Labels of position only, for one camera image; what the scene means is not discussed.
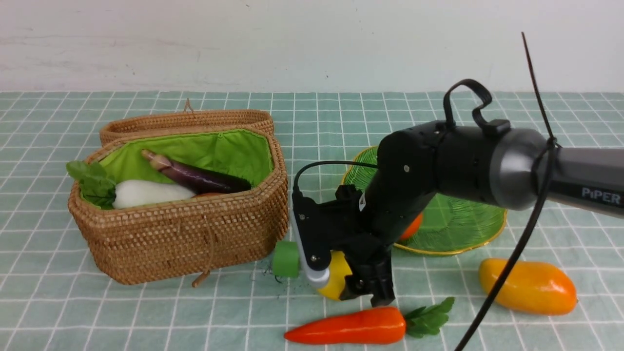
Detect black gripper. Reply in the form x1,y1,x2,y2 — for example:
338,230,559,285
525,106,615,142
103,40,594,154
326,184,396,307

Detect yellow plastic lemon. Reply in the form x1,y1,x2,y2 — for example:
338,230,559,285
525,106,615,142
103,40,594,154
316,251,352,301

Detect orange plastic carrot with leaves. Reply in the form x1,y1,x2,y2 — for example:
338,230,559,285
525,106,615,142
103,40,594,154
283,297,455,345

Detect orange plastic persimmon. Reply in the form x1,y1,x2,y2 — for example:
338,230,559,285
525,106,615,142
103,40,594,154
399,213,424,241

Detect orange yellow plastic mango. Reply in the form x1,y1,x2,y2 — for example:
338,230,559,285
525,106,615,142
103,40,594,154
495,261,579,316

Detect dark purple plastic eggplant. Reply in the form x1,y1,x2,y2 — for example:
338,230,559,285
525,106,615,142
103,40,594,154
141,149,252,195

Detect white plastic radish with leaves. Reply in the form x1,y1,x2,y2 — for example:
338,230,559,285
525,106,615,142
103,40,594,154
65,160,195,210

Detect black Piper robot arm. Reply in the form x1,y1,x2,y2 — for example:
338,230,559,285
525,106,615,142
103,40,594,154
339,120,623,307

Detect green foam cube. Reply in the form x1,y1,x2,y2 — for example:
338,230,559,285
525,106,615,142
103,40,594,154
272,240,299,278

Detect green glass leaf plate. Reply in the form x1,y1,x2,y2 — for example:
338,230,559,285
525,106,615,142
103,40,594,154
341,146,507,256

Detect woven wicker basket green lining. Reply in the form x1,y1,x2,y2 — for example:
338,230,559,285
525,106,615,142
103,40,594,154
68,127,289,286

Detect woven wicker basket lid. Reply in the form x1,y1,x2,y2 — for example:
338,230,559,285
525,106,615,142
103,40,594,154
99,100,274,146

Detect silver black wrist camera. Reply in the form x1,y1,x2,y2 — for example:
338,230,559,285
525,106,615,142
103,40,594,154
291,190,334,289

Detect black cable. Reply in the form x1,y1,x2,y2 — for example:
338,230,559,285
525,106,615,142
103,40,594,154
293,32,559,351

